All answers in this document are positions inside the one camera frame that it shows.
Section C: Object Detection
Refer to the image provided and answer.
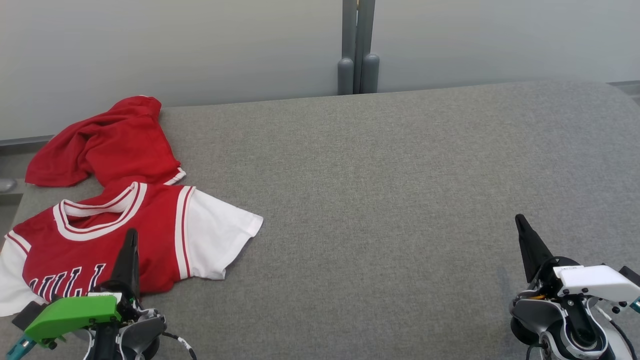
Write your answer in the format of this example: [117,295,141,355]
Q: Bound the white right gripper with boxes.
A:
[515,214,640,304]

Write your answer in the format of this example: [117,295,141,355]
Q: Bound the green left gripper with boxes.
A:
[24,229,144,350]

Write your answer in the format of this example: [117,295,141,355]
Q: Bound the red jersey with white sleeves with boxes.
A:
[0,181,264,317]

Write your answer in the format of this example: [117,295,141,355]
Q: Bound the red shorts with white trim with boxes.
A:
[25,95,187,201]

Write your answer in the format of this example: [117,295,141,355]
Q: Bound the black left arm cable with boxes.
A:
[162,331,197,360]

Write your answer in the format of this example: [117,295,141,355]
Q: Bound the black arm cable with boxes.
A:
[595,302,639,360]
[162,331,197,360]

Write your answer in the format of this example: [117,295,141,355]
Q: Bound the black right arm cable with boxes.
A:
[595,302,639,360]

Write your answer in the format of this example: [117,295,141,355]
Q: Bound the teal left camera connector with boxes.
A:
[6,337,37,360]

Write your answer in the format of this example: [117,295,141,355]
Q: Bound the grey partition post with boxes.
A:
[337,0,380,96]

